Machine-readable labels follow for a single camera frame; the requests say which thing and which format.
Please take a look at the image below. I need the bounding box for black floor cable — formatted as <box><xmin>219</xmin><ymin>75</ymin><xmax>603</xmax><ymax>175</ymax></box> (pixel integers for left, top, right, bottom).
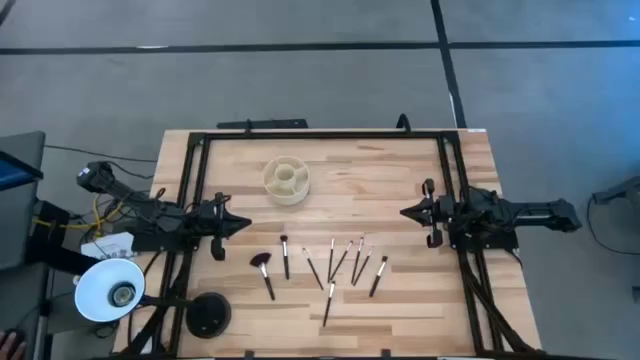
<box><xmin>44</xmin><ymin>144</ymin><xmax>159</xmax><ymax>164</ymax></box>

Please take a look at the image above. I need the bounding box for round dark head makeup brush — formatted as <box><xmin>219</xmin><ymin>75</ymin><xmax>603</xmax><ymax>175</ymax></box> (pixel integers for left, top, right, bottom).
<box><xmin>279</xmin><ymin>234</ymin><xmax>291</xmax><ymax>281</ymax></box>

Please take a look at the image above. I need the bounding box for person's hand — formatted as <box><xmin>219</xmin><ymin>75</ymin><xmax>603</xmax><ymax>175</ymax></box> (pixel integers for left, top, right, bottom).
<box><xmin>0</xmin><ymin>329</ymin><xmax>27</xmax><ymax>360</ymax></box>

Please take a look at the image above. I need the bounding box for long silver ferrule makeup brush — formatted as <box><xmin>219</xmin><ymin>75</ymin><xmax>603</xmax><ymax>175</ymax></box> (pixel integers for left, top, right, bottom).
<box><xmin>368</xmin><ymin>255</ymin><xmax>389</xmax><ymax>298</ymax></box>

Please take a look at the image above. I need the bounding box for black power strip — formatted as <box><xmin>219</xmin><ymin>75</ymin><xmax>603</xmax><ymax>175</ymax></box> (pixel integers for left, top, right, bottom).
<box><xmin>216</xmin><ymin>118</ymin><xmax>310</xmax><ymax>131</ymax></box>

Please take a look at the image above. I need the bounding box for cream round compartment organizer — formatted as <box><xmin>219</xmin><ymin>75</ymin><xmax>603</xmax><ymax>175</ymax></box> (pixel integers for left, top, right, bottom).
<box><xmin>261</xmin><ymin>155</ymin><xmax>311</xmax><ymax>207</ymax></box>

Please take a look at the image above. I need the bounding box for grey side desk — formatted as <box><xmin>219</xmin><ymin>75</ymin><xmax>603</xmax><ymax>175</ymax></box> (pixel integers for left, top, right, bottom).
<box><xmin>0</xmin><ymin>130</ymin><xmax>47</xmax><ymax>271</ymax></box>

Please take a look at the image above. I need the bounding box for black fan makeup brush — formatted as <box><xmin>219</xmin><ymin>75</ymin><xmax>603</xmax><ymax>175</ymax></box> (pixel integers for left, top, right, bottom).
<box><xmin>249</xmin><ymin>251</ymin><xmax>277</xmax><ymax>302</ymax></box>

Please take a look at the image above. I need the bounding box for grey chair base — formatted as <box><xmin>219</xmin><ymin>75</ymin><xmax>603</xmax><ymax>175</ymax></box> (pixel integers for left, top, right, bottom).
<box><xmin>592</xmin><ymin>174</ymin><xmax>640</xmax><ymax>206</ymax></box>

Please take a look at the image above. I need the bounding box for laptop with blue screen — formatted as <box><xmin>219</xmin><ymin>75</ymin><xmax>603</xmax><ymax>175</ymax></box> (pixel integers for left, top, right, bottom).
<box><xmin>0</xmin><ymin>149</ymin><xmax>45</xmax><ymax>192</ymax></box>

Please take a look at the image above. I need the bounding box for white paper sheet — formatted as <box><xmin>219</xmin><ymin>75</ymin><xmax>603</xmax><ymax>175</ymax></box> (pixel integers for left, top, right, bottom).
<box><xmin>81</xmin><ymin>231</ymin><xmax>137</xmax><ymax>261</ymax></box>

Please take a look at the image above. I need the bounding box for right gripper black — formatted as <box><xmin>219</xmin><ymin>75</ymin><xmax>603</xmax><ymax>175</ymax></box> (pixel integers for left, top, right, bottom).
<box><xmin>399</xmin><ymin>179</ymin><xmax>457</xmax><ymax>250</ymax></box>

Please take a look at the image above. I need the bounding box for white shade desk lamp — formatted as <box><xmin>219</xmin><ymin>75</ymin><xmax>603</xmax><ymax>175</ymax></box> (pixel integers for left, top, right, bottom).
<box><xmin>73</xmin><ymin>257</ymin><xmax>233</xmax><ymax>340</ymax></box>

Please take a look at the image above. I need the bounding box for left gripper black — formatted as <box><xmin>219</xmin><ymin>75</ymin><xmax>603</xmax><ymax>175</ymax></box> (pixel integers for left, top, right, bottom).
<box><xmin>198</xmin><ymin>191</ymin><xmax>253</xmax><ymax>262</ymax></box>

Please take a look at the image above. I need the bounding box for yellow cable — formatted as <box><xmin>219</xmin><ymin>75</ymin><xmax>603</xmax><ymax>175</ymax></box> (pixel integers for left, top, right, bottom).
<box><xmin>33</xmin><ymin>194</ymin><xmax>125</xmax><ymax>236</ymax></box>

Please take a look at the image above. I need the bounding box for black aluminium table frame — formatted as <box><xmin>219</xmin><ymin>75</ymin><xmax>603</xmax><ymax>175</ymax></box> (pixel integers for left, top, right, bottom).
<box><xmin>119</xmin><ymin>129</ymin><xmax>546</xmax><ymax>360</ymax></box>

